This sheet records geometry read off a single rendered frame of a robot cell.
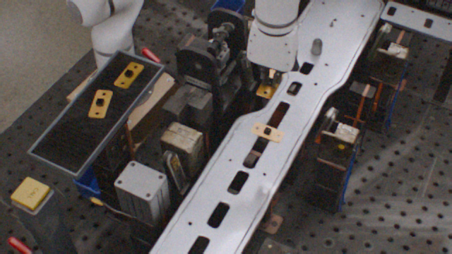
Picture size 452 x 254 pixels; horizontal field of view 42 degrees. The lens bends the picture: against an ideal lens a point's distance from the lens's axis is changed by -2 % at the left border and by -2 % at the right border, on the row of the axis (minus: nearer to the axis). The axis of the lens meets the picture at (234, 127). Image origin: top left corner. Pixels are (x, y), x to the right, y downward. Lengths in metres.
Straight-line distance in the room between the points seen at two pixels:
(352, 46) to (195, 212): 0.71
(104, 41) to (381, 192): 0.93
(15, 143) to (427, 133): 1.34
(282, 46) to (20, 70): 2.24
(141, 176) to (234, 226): 0.24
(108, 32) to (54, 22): 1.77
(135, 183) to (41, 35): 2.18
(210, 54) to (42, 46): 1.99
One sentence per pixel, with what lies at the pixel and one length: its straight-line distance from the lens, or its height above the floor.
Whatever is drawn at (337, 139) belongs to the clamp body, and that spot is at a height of 1.04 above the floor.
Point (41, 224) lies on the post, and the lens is 1.35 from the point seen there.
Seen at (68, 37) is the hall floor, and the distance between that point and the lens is 3.38.
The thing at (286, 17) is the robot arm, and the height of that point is 1.47.
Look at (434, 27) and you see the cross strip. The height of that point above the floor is 1.00.
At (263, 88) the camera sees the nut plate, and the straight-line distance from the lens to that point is 1.32.
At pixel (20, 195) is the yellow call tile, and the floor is 1.16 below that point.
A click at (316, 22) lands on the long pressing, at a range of 1.86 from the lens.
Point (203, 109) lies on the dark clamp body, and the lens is 1.51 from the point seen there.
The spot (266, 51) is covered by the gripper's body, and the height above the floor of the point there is 1.36.
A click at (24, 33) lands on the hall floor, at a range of 3.48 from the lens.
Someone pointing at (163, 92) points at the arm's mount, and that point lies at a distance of 1.91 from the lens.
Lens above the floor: 2.22
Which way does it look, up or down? 52 degrees down
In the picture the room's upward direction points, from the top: 1 degrees clockwise
